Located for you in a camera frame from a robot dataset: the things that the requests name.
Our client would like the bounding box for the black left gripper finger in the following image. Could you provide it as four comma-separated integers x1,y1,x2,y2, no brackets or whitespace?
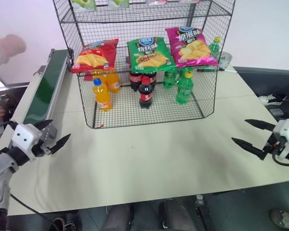
34,119,54,131
50,134,71,155

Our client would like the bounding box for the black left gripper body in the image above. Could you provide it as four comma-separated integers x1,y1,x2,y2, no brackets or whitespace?
30,138,52,158

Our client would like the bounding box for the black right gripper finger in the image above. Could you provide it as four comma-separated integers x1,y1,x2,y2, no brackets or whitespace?
231,137,267,161
244,119,277,133

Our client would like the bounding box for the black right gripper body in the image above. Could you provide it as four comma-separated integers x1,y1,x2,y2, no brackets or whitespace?
263,134,284,156

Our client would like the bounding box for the green conveyor belt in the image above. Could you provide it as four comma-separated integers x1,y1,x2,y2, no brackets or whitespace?
22,48,74,145

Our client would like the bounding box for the black and white sneaker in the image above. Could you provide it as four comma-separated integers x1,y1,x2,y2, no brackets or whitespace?
258,94,288,106

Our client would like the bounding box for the orange soda bottle blue cap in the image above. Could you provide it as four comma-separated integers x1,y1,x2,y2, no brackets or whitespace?
92,78,112,112

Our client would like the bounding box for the red flat packet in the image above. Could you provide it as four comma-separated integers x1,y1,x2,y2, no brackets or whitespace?
83,73,97,83

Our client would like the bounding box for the black and white pen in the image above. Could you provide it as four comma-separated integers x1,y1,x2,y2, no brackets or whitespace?
197,68,238,74

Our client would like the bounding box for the grey worn shoe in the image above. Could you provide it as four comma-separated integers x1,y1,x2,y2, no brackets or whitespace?
270,208,289,230

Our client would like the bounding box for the white tape roll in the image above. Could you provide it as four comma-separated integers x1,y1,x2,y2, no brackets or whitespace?
217,51,233,68

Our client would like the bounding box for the blurred person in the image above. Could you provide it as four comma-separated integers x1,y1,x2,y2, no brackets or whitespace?
0,33,27,145

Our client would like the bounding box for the green soda bottle yellow cap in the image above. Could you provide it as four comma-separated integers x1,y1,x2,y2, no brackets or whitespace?
175,71,195,105

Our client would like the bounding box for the red potato chip bag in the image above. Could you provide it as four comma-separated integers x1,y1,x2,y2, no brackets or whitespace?
70,38,119,74

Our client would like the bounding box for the cola bottle red cap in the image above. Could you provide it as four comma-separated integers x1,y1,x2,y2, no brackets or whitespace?
138,77,154,110

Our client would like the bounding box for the magenta potato chip bag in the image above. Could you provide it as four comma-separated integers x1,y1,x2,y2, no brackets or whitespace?
165,26,219,68

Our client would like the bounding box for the green snack package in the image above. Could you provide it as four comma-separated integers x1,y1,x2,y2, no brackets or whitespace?
71,0,97,12
107,0,130,9

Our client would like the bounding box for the green potato chip bag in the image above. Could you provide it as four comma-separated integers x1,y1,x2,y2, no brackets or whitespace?
126,37,177,72

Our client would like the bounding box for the pink snack package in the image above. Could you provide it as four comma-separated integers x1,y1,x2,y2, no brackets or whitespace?
145,0,169,6

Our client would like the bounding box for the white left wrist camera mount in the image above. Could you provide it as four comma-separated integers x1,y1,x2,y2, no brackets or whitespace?
11,123,43,162

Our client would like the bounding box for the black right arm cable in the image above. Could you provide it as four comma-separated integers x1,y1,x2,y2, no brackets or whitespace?
271,153,289,167

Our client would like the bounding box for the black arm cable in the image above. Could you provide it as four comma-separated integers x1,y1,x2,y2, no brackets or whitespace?
271,153,289,167
9,193,61,231

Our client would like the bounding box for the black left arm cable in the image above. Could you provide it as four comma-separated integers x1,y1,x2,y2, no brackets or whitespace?
9,193,61,231

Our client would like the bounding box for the black metal bracket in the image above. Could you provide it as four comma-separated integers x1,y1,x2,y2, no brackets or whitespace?
195,194,218,231

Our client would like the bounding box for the black wire rack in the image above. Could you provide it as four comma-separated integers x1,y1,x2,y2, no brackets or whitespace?
52,0,236,129

